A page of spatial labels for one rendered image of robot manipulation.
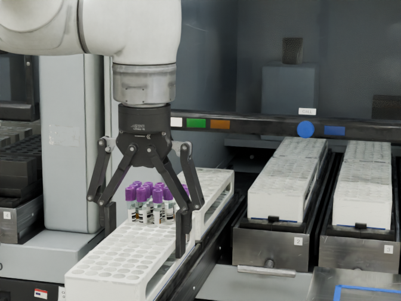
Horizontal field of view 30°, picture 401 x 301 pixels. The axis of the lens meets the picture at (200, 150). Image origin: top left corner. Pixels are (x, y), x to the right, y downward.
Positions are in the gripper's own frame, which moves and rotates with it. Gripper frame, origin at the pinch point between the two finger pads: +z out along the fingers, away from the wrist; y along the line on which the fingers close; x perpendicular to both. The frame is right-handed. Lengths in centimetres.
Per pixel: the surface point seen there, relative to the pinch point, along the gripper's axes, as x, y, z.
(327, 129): 29.9, 24.0, -12.1
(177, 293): -6.6, 6.7, 5.2
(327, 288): -3.0, 27.1, 3.7
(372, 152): 67, 32, 0
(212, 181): 32.2, 2.8, -0.6
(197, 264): 4.8, 6.7, 5.3
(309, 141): 76, 17, 0
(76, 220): 32.6, -25.0, 9.4
